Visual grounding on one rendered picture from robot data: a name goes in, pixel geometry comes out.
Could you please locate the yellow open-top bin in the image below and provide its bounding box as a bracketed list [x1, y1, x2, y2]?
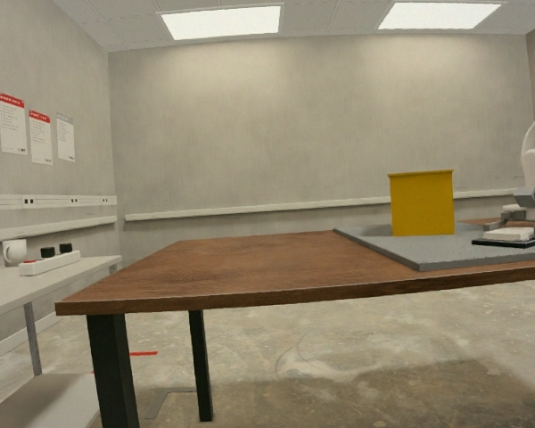
[387, 169, 455, 236]

